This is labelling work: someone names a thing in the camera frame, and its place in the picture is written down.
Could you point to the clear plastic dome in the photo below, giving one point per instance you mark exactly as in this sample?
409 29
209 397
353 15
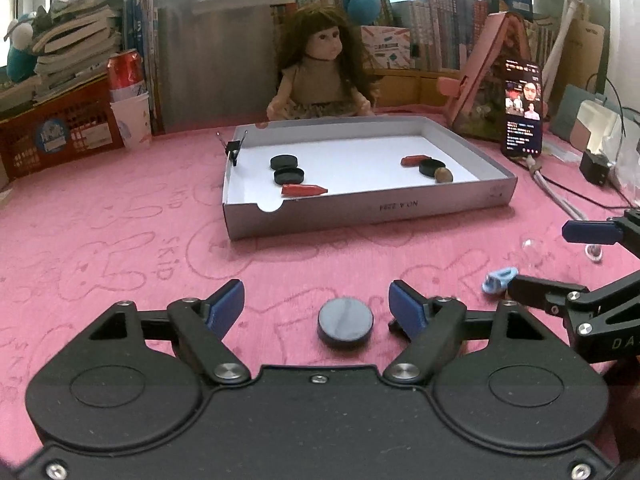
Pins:
532 250

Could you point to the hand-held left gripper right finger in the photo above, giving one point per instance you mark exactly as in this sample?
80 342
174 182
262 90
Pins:
407 307

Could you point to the row of upright books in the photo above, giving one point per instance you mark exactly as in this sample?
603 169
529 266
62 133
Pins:
440 25

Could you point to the colourful printed box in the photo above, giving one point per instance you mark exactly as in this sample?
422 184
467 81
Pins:
385 47

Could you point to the black charger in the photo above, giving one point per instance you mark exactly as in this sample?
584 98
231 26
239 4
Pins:
595 167

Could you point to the stack of worn books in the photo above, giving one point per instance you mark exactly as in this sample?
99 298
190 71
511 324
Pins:
75 45

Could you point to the orange plastic crate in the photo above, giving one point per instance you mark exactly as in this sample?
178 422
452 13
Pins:
75 130

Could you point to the white paper cup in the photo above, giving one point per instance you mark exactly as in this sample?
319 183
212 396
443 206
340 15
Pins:
132 120

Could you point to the short red wooden peg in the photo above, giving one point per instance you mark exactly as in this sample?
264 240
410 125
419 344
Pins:
414 160

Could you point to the grey-green box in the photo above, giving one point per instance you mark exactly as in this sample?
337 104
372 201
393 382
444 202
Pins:
565 115

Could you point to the pink towel cloth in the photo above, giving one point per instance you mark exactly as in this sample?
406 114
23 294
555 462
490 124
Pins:
125 240

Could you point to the black smartphone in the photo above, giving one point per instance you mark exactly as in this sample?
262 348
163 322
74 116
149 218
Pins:
522 135

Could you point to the red drink can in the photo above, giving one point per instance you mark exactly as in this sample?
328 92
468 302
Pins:
125 72

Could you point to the white tube lamp stand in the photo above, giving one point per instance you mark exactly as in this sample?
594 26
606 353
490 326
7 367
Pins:
562 40

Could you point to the white cardboard box tray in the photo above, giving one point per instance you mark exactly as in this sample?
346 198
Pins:
360 155

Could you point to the blue upright books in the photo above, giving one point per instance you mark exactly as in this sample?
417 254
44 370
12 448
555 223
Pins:
145 60

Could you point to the long red wooden peg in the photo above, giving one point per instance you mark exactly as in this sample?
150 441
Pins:
304 190

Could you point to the brown round pebble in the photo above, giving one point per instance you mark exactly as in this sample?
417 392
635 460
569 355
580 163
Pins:
443 175

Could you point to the black round lid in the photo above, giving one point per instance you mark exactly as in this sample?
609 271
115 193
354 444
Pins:
432 166

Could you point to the black round cap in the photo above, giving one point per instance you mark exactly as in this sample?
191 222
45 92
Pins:
289 176
345 320
284 161

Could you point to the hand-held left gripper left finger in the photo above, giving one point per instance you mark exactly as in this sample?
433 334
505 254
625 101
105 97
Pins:
225 305

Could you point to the black binder clip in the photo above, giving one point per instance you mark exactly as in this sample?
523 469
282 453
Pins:
232 150

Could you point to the blue and white plush toy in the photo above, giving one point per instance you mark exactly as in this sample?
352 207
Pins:
20 55

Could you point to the blue hair clip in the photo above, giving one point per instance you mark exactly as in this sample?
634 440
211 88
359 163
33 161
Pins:
497 280

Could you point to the blue plush ball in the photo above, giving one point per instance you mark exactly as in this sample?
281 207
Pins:
364 7

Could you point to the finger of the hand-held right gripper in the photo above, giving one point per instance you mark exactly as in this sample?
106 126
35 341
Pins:
540 292
587 231

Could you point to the brown-haired doll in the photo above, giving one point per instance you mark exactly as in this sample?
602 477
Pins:
320 85

